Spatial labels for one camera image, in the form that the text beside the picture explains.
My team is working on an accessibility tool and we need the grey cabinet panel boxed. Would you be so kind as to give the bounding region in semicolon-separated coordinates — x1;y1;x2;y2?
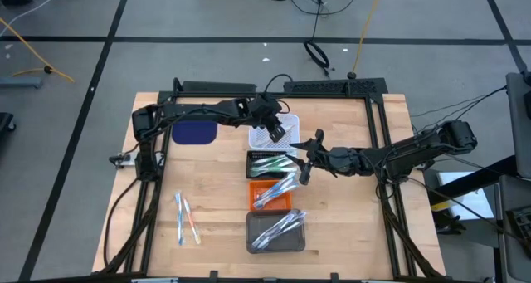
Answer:
497;174;531;283

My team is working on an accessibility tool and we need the white cable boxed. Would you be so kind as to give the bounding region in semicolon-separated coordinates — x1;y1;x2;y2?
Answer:
0;0;72;38

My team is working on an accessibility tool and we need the black chair base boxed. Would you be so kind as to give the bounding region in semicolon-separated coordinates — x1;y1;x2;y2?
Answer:
0;111;17;135

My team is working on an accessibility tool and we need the black aluminium table frame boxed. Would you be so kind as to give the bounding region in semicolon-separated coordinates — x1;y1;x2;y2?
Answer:
99;78;447;282

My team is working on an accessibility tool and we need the white mesh plastic basket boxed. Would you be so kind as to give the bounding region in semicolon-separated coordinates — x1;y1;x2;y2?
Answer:
247;113;300;150

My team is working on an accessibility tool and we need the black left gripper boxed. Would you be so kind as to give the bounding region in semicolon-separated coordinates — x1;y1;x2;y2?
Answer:
247;91;289;144

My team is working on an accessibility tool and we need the black flat box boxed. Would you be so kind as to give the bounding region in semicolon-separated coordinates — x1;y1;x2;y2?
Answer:
181;80;257;94

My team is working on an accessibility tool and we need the black plastic basket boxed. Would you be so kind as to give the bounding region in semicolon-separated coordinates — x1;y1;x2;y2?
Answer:
246;149;298;179

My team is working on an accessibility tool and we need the yellow hanging cable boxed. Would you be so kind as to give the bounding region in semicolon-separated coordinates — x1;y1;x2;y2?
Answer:
351;0;386;79

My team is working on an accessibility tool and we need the blue toothbrush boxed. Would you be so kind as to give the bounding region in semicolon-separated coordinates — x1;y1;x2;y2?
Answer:
253;173;299;205
174;191;187;247

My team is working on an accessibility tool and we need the green toothbrush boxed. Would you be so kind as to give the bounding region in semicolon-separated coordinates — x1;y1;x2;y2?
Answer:
248;154;294;170
250;158;296;174
248;163;291;178

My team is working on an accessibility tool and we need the black perforated box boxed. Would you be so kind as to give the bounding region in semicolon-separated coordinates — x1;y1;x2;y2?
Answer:
284;77;389;96

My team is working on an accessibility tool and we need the yellow floor cable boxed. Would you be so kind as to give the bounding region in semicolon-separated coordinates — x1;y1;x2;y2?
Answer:
0;17;76;84

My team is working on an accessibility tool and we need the black cable with coil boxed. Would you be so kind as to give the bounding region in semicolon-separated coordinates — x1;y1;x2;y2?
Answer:
304;0;333;79

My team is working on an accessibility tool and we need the orange plastic basket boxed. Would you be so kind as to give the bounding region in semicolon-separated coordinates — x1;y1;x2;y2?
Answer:
248;179;294;212

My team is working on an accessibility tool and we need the smoky translucent plastic bin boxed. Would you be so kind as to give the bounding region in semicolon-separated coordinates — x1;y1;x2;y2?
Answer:
245;210;307;254

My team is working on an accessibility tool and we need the black diagonal beam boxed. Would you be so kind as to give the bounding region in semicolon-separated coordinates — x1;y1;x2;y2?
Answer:
426;154;519;201

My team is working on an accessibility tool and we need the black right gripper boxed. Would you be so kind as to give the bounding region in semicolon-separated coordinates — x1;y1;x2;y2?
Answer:
285;128;369;187

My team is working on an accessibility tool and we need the dark blue mat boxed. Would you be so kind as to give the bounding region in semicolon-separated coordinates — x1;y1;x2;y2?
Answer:
172;120;219;146

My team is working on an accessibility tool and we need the white box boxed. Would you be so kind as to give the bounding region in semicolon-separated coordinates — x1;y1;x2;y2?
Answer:
435;170;495;222

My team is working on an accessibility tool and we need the black grille device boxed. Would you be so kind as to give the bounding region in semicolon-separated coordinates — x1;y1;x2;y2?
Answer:
506;206;531;245

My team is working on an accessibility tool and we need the grey metal foot bar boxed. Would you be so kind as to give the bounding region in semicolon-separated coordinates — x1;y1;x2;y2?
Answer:
0;76;45;90

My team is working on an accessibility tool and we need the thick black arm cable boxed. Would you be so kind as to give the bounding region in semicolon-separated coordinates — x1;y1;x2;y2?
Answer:
102;177;139;270

